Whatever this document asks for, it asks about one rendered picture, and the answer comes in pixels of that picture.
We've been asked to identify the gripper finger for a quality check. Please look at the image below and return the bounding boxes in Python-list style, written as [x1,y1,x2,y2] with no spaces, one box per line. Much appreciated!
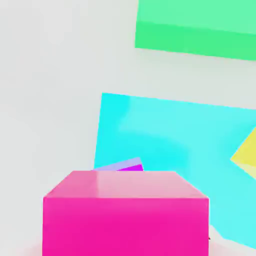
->
[207,224,229,256]

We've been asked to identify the small pink cube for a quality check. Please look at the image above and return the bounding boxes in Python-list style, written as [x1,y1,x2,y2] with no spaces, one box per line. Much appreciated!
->
[42,170,210,256]

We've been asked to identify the small yellow cube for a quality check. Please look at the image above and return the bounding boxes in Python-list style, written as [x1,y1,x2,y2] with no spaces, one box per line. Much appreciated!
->
[230,126,256,180]

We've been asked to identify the small purple cube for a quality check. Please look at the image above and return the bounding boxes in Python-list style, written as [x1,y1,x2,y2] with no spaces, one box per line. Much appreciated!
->
[93,157,144,172]

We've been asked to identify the large cyan box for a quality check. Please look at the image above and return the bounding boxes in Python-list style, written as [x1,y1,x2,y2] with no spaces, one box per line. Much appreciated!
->
[93,92,256,250]

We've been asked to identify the large green box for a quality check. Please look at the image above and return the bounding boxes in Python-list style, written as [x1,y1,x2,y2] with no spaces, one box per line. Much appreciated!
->
[134,0,256,61]

